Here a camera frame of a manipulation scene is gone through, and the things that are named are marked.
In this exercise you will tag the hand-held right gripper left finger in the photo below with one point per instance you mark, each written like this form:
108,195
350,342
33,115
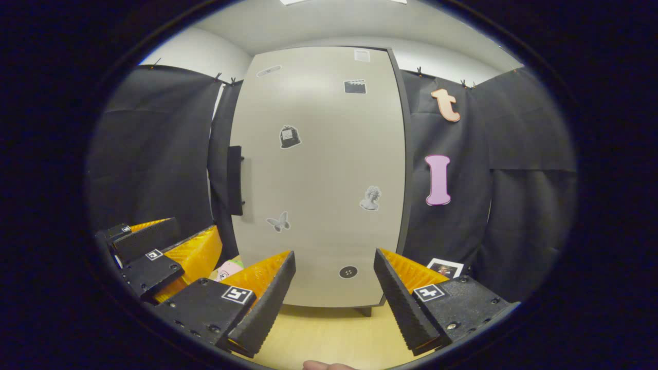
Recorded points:
270,303

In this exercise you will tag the dark grey cabinet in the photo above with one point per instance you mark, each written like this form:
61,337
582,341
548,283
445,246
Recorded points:
409,164

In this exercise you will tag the small photo card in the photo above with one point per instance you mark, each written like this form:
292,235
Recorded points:
444,268

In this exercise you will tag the grey cabinet door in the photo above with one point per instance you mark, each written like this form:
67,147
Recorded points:
318,205

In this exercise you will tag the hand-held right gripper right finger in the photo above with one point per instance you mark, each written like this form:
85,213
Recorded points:
401,303

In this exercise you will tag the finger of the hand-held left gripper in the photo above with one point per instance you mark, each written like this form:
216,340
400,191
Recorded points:
149,237
151,272

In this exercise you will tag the black backdrop cloth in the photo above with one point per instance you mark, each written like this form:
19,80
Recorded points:
154,154

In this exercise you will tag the ceiling light panel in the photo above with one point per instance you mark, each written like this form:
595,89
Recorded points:
290,1

